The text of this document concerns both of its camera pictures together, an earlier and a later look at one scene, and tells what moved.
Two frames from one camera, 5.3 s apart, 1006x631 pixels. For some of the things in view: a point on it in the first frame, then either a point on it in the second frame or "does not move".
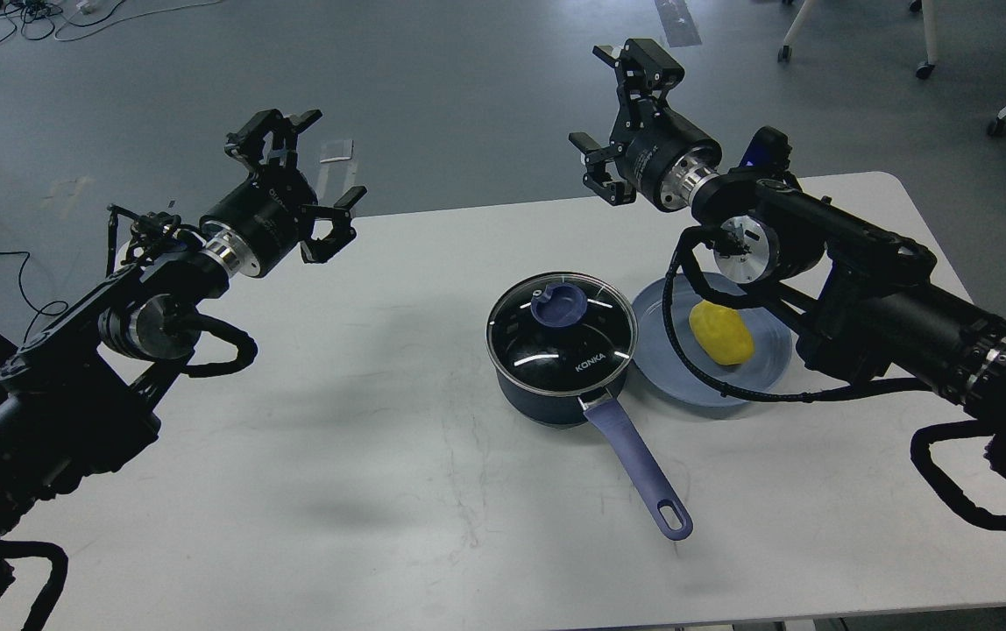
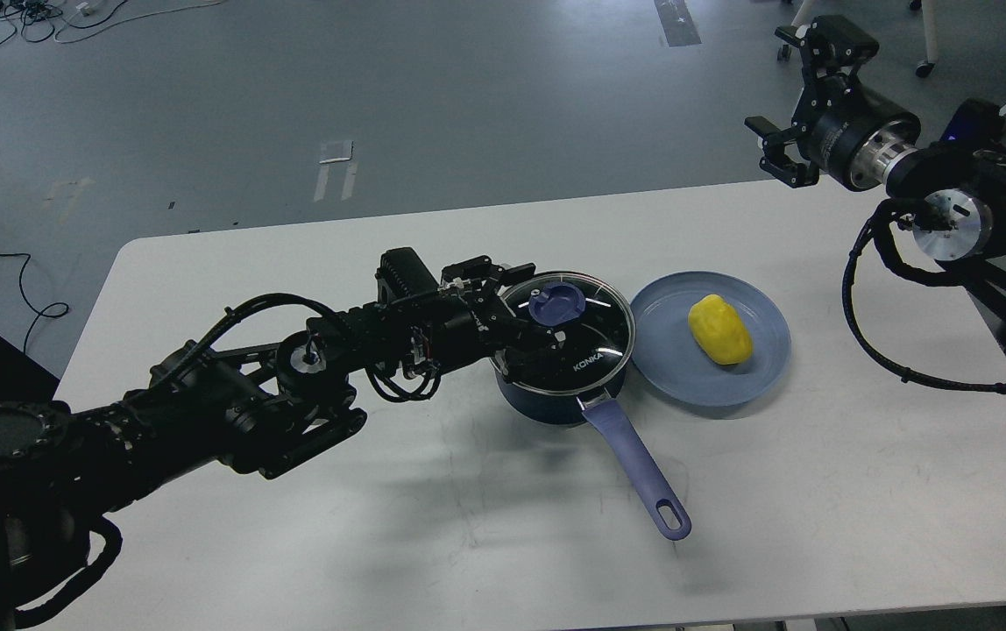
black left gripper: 257,223 -> 468,319
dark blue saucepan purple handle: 608,414 does not move
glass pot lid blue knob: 558,305 does not move
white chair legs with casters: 925,68 does not move
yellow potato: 722,332 does not move
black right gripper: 663,155 -> 852,133
